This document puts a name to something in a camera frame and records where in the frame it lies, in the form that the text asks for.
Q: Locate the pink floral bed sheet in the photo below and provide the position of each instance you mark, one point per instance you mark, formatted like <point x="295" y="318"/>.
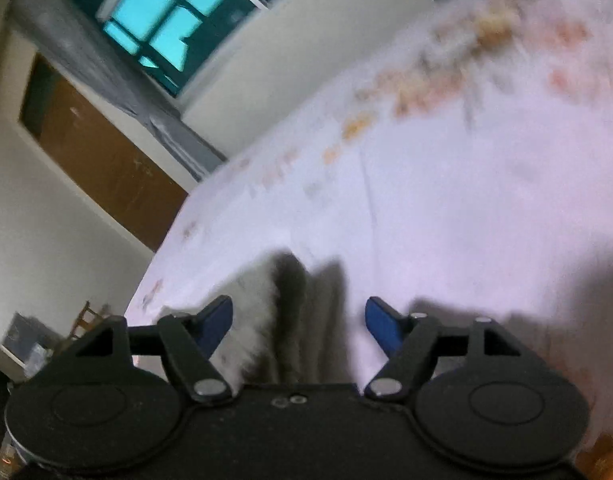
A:
<point x="465" y="169"/>

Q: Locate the olive green pants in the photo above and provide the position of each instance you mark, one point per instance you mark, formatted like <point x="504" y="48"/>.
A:
<point x="289" y="324"/>

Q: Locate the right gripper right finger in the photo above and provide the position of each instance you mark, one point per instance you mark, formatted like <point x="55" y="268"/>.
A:
<point x="409" y="342"/>

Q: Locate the sliding glass window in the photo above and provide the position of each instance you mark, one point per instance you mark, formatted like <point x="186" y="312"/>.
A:
<point x="170" y="39"/>

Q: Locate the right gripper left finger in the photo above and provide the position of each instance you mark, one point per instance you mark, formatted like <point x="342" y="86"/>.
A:
<point x="189" y="341"/>

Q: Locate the wooden chair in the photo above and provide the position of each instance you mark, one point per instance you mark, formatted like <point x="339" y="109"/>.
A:
<point x="87" y="319"/>

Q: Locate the brown wooden door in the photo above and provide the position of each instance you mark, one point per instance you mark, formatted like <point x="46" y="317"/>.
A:
<point x="97" y="157"/>

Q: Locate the left grey curtain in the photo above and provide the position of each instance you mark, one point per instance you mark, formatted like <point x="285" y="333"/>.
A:
<point x="74" y="45"/>

